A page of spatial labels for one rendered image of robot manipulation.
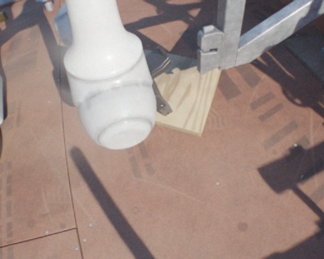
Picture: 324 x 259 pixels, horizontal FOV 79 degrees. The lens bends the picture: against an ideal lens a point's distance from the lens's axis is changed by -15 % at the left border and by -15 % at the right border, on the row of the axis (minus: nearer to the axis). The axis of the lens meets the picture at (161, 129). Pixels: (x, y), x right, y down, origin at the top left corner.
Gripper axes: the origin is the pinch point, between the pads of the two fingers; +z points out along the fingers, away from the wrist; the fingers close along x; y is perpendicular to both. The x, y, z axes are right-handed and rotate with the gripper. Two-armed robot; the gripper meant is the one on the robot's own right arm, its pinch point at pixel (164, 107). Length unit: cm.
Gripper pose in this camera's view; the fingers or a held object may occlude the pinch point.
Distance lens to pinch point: 64.6
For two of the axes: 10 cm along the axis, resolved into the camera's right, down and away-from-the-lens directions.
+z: 4.5, 3.8, 8.1
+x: 3.2, 7.7, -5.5
